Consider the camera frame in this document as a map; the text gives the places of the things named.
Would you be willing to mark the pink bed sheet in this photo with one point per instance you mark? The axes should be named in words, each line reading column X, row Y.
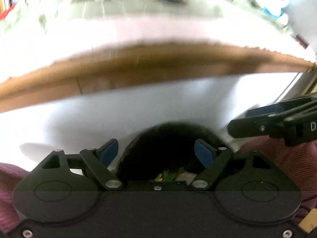
column 37, row 33

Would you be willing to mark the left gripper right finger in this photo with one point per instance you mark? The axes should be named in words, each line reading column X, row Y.
column 214, row 162

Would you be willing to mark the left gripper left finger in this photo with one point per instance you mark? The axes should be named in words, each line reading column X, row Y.
column 97, row 161

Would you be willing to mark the brown cardboard box edge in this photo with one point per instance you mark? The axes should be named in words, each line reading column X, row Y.
column 110, row 69

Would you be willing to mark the green checked blanket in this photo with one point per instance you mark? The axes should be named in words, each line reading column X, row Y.
column 188, row 8

